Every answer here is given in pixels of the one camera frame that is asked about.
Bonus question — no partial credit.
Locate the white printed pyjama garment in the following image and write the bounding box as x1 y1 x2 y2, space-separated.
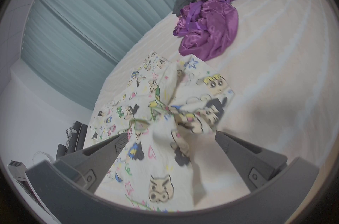
89 51 252 214

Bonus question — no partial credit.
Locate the black furniture piece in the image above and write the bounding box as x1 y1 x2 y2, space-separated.
56 121 88 161

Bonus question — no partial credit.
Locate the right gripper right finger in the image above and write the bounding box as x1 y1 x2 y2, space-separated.
215 131 288 193

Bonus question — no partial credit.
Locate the blue-green curtain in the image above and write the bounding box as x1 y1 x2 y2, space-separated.
20 0 186 112

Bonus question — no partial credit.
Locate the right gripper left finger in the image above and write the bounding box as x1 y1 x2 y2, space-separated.
54 133 130 193

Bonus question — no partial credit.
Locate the purple satin garment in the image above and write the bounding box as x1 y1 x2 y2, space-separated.
173 0 239 61

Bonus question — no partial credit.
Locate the bed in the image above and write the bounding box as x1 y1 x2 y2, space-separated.
85 0 338 214

